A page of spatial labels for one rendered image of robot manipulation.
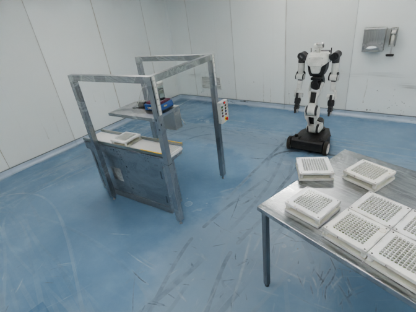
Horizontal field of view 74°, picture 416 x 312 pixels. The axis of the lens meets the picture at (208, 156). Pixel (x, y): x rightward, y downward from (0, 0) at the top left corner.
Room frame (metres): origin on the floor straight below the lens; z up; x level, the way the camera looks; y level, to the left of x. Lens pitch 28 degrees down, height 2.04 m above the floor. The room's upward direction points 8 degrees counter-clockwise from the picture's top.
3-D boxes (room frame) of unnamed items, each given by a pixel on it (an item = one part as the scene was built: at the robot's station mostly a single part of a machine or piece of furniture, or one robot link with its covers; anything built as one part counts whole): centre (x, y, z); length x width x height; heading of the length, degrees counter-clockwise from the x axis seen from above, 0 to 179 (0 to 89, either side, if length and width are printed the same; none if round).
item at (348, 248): (1.10, -0.75, 0.83); 0.24 x 0.24 x 0.02; 32
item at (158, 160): (2.91, 0.88, 0.74); 1.30 x 0.29 x 0.10; 55
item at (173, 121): (2.67, 0.34, 1.11); 0.22 x 0.11 x 0.20; 55
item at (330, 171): (1.79, -0.80, 0.88); 0.25 x 0.24 x 0.02; 77
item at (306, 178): (1.79, -0.80, 0.83); 0.24 x 0.24 x 0.02; 77
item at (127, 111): (2.67, 0.58, 1.22); 0.62 x 0.38 x 0.04; 55
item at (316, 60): (3.77, -1.66, 1.23); 0.34 x 0.30 x 0.36; 50
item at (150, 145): (2.91, 0.88, 0.77); 1.35 x 0.25 x 0.05; 55
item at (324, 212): (1.36, -0.62, 0.88); 0.25 x 0.24 x 0.02; 125
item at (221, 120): (3.15, -0.25, 0.94); 0.17 x 0.06 x 0.26; 145
